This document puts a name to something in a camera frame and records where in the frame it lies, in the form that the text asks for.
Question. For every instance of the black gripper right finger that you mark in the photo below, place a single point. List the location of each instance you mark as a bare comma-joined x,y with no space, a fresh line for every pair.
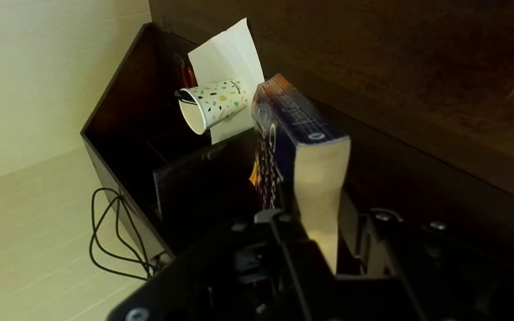
350,229

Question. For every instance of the white paper sheet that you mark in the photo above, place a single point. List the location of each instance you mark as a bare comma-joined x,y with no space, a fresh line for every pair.
231,54

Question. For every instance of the dark wooden secretary cabinet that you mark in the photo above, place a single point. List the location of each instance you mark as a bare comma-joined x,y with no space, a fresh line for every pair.
423,90

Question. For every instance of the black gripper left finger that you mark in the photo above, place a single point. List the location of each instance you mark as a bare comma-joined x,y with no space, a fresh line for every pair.
268,216

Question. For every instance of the dotted white paper cup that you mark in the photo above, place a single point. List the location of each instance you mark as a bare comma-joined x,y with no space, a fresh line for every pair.
215,104

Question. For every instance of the small red object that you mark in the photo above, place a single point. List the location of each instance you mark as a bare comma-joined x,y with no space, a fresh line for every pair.
190,74

